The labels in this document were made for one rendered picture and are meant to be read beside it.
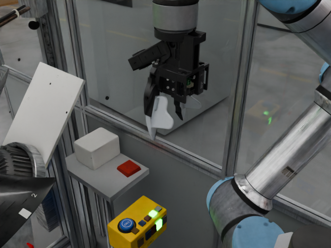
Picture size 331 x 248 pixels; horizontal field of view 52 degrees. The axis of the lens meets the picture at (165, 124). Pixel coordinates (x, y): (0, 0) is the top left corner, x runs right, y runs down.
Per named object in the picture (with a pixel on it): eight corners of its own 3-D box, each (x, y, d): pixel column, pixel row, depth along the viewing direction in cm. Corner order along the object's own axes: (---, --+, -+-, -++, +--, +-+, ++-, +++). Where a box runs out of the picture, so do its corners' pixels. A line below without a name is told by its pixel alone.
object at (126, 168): (130, 161, 157) (130, 158, 156) (141, 170, 152) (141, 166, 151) (116, 169, 152) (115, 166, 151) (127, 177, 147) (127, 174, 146)
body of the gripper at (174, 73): (183, 108, 58) (185, 39, 51) (146, 93, 62) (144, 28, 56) (208, 92, 63) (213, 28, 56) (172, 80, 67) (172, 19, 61)
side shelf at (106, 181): (97, 144, 173) (96, 139, 172) (149, 173, 154) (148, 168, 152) (57, 167, 158) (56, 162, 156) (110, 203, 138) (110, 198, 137)
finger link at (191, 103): (200, 127, 69) (192, 96, 62) (177, 118, 72) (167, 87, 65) (208, 117, 70) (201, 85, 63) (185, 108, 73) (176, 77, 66)
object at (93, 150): (98, 141, 170) (96, 123, 164) (121, 154, 162) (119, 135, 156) (71, 157, 159) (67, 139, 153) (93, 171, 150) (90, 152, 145)
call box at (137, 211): (144, 216, 114) (143, 194, 109) (167, 232, 109) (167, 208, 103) (109, 247, 104) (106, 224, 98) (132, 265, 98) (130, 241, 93)
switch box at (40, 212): (64, 204, 166) (57, 170, 155) (76, 213, 161) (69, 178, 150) (38, 223, 156) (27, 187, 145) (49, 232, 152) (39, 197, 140)
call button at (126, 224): (126, 219, 101) (126, 215, 100) (136, 226, 98) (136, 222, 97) (117, 227, 98) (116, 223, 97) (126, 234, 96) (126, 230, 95)
